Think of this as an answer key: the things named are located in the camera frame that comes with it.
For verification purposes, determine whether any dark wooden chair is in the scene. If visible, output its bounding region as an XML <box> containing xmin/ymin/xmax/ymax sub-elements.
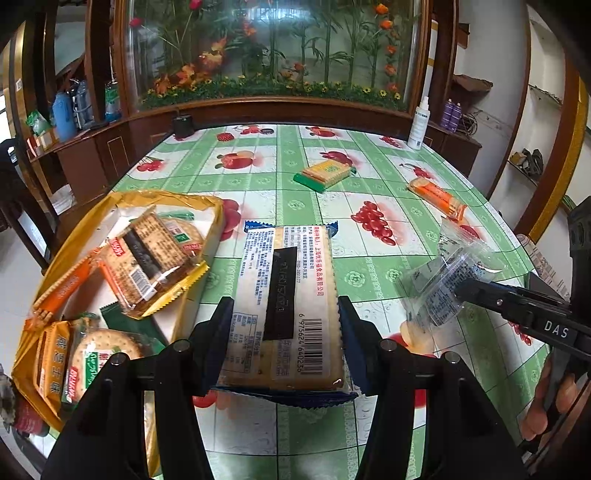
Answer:
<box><xmin>0</xmin><ymin>138</ymin><xmax>60</xmax><ymax>273</ymax></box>

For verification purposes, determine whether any green bag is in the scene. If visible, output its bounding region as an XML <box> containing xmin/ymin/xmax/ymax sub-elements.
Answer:
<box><xmin>25</xmin><ymin>111</ymin><xmax>51</xmax><ymax>137</ymax></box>

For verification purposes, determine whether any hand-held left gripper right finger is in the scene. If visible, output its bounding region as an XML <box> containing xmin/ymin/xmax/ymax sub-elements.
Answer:
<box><xmin>337</xmin><ymin>295</ymin><xmax>529</xmax><ymax>480</ymax></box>

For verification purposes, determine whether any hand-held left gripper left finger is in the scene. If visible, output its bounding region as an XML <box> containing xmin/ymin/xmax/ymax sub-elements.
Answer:
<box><xmin>41</xmin><ymin>296</ymin><xmax>235</xmax><ymax>480</ymax></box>

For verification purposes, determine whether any dark bundle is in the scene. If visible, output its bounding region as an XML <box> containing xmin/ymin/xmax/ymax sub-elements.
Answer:
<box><xmin>515</xmin><ymin>148</ymin><xmax>546</xmax><ymax>178</ymax></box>

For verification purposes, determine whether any black cable bundle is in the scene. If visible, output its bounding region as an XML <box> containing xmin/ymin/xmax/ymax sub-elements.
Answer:
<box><xmin>462</xmin><ymin>108</ymin><xmax>483</xmax><ymax>138</ymax></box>

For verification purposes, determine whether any clear plastic snack packet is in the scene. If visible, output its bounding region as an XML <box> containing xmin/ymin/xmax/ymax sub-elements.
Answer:
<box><xmin>399</xmin><ymin>219</ymin><xmax>509</xmax><ymax>328</ymax></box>

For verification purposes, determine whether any blue bottle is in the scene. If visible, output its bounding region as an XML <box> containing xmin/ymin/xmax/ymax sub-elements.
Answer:
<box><xmin>52</xmin><ymin>92</ymin><xmax>75</xmax><ymax>141</ymax></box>

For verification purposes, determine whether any teal labelled bottle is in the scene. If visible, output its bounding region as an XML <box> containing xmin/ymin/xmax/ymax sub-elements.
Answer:
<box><xmin>105</xmin><ymin>80</ymin><xmax>123</xmax><ymax>121</ymax></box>

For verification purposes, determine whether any orange barcode cracker packet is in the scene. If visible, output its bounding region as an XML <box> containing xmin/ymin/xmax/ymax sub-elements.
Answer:
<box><xmin>95</xmin><ymin>210</ymin><xmax>211</xmax><ymax>320</ymax></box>

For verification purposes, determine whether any brown cracker orange packet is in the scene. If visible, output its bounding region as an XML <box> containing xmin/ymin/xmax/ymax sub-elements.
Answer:
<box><xmin>23</xmin><ymin>318</ymin><xmax>77</xmax><ymax>416</ymax></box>

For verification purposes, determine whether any wooden cabinet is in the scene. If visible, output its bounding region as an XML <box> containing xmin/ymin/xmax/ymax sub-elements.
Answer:
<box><xmin>0</xmin><ymin>0</ymin><xmax>494</xmax><ymax>278</ymax></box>

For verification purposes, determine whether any dark green cracker packet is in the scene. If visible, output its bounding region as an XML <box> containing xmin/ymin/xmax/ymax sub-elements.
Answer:
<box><xmin>99</xmin><ymin>302</ymin><xmax>169</xmax><ymax>352</ymax></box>

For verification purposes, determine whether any small black container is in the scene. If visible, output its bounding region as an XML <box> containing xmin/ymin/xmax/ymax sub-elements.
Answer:
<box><xmin>172</xmin><ymin>108</ymin><xmax>195</xmax><ymax>138</ymax></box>

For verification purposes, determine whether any yellow rimmed white box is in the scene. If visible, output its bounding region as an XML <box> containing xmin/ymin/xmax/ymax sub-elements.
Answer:
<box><xmin>11</xmin><ymin>190</ymin><xmax>227</xmax><ymax>478</ymax></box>

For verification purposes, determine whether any person's right hand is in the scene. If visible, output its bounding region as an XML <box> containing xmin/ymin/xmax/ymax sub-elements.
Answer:
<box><xmin>519</xmin><ymin>355</ymin><xmax>580</xmax><ymax>441</ymax></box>

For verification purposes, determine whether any blue cracker packet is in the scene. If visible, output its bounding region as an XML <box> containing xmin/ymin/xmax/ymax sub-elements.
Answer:
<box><xmin>210</xmin><ymin>220</ymin><xmax>358</xmax><ymax>409</ymax></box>

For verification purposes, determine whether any grey water bottle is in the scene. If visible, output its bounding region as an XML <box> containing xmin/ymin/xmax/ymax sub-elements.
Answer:
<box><xmin>74</xmin><ymin>80</ymin><xmax>93</xmax><ymax>130</ymax></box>

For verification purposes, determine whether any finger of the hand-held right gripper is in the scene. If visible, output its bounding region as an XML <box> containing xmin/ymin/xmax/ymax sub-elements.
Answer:
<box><xmin>455</xmin><ymin>278</ymin><xmax>591</xmax><ymax>358</ymax></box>

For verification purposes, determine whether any white spray bottle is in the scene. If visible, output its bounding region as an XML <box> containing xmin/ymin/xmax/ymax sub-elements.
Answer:
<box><xmin>407</xmin><ymin>97</ymin><xmax>431</xmax><ymax>152</ymax></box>

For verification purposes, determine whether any artificial flower glass display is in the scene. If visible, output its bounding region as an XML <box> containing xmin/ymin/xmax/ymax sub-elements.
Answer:
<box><xmin>129</xmin><ymin>0</ymin><xmax>419</xmax><ymax>112</ymax></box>

